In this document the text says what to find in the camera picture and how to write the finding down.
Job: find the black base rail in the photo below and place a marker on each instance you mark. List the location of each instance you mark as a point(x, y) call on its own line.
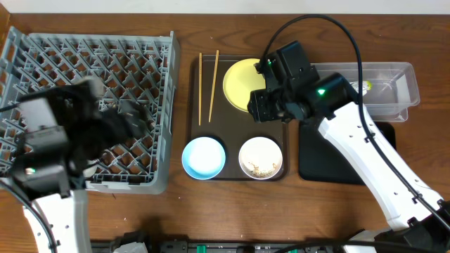
point(183, 244)

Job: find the wooden chopstick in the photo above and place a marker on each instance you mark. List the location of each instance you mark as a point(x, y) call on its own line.
point(200, 87)
point(216, 62)

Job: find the clear plastic waste bin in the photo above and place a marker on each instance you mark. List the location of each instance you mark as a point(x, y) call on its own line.
point(390, 89)

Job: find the yellow round plate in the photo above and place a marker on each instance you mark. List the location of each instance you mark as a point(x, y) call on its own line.
point(240, 80)

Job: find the green snack wrapper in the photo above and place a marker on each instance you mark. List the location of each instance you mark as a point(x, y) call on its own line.
point(365, 87)

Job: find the grey plastic dishwasher rack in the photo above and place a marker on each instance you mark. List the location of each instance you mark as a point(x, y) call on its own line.
point(140, 69)

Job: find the dark brown serving tray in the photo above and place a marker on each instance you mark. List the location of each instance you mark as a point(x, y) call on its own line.
point(230, 126)

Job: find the light blue bowl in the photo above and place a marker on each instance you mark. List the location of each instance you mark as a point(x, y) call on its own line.
point(203, 158)

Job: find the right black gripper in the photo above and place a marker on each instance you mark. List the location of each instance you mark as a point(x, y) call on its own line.
point(261, 112)

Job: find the white cup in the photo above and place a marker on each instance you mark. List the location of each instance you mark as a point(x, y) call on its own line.
point(90, 170)

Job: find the black waste tray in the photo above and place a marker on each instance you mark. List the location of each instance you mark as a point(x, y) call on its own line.
point(320, 161)

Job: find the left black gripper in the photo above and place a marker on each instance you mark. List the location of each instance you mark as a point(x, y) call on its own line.
point(114, 123)

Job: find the white bowl with food scraps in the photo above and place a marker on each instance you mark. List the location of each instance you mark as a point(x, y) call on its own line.
point(260, 158)

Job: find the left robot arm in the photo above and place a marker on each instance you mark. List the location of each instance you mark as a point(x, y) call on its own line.
point(67, 133)

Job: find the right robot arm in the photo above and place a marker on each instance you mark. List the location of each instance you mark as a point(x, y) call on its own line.
point(417, 216)

